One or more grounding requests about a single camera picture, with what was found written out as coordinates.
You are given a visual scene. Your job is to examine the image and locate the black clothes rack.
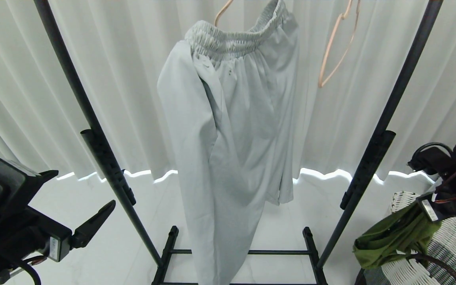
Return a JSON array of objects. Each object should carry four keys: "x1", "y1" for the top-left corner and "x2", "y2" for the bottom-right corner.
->
[{"x1": 33, "y1": 0, "x2": 444, "y2": 285}]

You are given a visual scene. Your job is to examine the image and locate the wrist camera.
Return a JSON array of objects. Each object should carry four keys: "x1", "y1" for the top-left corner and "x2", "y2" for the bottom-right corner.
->
[
  {"x1": 0, "y1": 156, "x2": 40, "y2": 226},
  {"x1": 408, "y1": 148, "x2": 456, "y2": 177}
]

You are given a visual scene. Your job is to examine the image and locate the pink clothes hanger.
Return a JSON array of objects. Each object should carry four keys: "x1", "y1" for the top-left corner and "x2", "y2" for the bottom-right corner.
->
[
  {"x1": 318, "y1": 0, "x2": 361, "y2": 88},
  {"x1": 214, "y1": 0, "x2": 234, "y2": 27}
]

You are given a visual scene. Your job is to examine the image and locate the green garment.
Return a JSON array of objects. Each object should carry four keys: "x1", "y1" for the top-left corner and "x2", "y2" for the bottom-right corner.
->
[{"x1": 353, "y1": 202, "x2": 443, "y2": 270}]

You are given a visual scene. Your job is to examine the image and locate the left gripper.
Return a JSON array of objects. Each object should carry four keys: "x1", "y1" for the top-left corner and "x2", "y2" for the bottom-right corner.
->
[{"x1": 0, "y1": 170, "x2": 116, "y2": 277}]

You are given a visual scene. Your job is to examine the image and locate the pale grey shorts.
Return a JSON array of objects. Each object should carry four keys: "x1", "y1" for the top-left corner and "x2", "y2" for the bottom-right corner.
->
[{"x1": 157, "y1": 0, "x2": 300, "y2": 285}]

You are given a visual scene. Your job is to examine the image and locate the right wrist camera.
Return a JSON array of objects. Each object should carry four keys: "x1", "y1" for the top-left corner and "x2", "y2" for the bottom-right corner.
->
[{"x1": 408, "y1": 148, "x2": 456, "y2": 177}]

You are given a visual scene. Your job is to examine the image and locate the white curtain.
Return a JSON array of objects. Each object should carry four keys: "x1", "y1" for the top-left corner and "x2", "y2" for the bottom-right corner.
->
[{"x1": 0, "y1": 0, "x2": 456, "y2": 186}]

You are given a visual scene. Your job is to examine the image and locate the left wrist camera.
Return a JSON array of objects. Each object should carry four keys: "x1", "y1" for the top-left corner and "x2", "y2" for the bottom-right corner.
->
[{"x1": 0, "y1": 156, "x2": 40, "y2": 226}]

